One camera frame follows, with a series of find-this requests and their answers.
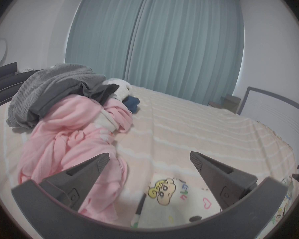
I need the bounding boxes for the dark blue garment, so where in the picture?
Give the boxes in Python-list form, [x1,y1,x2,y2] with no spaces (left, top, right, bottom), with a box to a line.
[122,96,140,114]

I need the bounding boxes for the black garment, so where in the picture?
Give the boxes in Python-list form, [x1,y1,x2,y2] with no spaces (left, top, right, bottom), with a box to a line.
[27,80,120,119]

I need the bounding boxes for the white garment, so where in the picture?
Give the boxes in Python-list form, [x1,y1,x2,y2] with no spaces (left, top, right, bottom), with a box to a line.
[101,77,132,101]

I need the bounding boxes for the pink garment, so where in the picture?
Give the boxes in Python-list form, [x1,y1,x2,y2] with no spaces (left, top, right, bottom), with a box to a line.
[16,94,134,221]

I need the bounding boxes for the grey garment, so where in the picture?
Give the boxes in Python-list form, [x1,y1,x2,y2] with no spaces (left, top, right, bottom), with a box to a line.
[6,63,107,130]

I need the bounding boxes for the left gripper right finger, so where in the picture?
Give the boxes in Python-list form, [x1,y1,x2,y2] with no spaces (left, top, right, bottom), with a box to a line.
[190,151,258,211]

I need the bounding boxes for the bed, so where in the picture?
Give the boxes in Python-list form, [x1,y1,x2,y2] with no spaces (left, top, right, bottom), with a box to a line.
[0,85,299,231]

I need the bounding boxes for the black chest of drawers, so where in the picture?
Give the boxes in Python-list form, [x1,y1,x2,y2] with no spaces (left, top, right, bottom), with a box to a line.
[0,62,43,108]

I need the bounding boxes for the grey bedside table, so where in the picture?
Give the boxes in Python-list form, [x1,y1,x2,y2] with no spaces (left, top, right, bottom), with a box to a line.
[208,94,241,114]

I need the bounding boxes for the blue-green curtain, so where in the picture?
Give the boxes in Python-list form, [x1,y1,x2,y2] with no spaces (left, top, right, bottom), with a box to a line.
[126,0,245,106]
[65,0,150,86]

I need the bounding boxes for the white printed pyjama top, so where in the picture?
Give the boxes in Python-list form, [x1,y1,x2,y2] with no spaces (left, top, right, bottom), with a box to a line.
[130,173,294,230]

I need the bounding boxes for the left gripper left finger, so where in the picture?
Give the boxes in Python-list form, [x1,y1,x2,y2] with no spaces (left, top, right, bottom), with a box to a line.
[41,153,110,211]

